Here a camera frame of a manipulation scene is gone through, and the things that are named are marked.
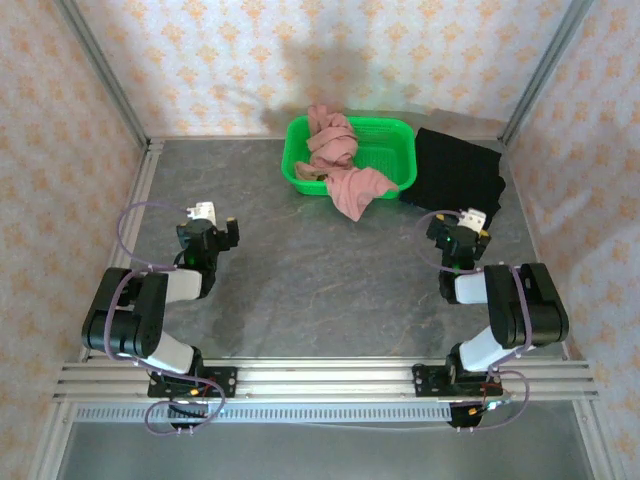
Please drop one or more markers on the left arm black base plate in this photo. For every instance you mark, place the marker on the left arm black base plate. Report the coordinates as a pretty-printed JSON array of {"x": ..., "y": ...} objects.
[{"x": 225, "y": 382}]

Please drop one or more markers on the aluminium frame leg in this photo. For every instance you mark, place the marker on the aluminium frame leg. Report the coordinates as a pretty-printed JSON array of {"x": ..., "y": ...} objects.
[
  {"x": 50, "y": 450},
  {"x": 595, "y": 450}
]

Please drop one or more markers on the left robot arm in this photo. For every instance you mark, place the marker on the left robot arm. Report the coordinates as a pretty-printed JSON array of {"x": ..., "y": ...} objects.
[{"x": 125, "y": 320}]

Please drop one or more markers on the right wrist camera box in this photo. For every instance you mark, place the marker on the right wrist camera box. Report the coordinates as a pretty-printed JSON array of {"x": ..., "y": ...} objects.
[{"x": 472, "y": 219}]

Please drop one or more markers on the aluminium frame post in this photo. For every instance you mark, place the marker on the aluminium frame post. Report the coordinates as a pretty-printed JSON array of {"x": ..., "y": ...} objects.
[
  {"x": 105, "y": 75},
  {"x": 545, "y": 75}
]

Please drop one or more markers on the black folded t-shirt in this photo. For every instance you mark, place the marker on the black folded t-shirt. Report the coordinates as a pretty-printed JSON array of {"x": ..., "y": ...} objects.
[{"x": 450, "y": 170}]

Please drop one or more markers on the pink printed t-shirt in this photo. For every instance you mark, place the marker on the pink printed t-shirt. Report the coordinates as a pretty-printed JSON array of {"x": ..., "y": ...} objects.
[{"x": 350, "y": 190}]

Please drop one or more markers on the aluminium side rail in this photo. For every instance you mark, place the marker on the aluminium side rail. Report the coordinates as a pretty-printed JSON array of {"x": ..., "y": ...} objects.
[{"x": 146, "y": 175}]

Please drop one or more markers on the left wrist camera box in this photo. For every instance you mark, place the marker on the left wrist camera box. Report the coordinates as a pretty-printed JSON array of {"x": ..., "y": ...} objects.
[{"x": 206, "y": 212}]

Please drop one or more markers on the wide aluminium mounting beam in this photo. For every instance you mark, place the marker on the wide aluminium mounting beam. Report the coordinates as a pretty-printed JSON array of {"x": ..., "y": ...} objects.
[{"x": 325, "y": 380}]

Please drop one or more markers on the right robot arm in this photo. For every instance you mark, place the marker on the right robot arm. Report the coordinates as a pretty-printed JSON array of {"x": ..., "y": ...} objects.
[{"x": 530, "y": 310}]

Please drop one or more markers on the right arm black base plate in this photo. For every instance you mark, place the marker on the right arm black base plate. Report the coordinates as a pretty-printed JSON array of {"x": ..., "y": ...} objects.
[{"x": 425, "y": 382}]

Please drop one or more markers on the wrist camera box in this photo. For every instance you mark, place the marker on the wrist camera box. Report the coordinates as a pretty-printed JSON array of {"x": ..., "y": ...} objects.
[
  {"x": 206, "y": 212},
  {"x": 472, "y": 219}
]

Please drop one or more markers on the green plastic basket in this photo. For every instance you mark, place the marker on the green plastic basket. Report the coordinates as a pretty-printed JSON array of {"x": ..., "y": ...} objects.
[{"x": 390, "y": 150}]

